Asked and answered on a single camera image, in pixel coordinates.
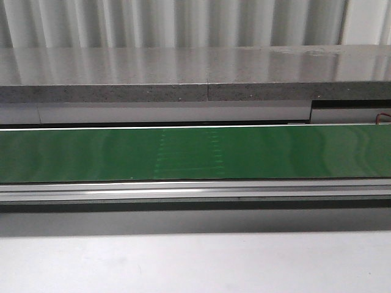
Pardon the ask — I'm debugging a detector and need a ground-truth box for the green conveyor belt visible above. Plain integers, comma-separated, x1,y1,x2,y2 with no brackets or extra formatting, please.
1,125,390,184

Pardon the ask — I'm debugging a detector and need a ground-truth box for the silver conveyor frame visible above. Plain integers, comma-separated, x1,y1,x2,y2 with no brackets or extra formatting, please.
1,125,390,213

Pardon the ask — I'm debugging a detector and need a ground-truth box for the grey stone counter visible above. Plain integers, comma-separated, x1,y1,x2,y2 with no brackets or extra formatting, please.
0,44,391,125

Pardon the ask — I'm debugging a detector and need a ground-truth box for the white curtain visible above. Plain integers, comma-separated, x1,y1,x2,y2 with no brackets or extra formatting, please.
1,1,390,48

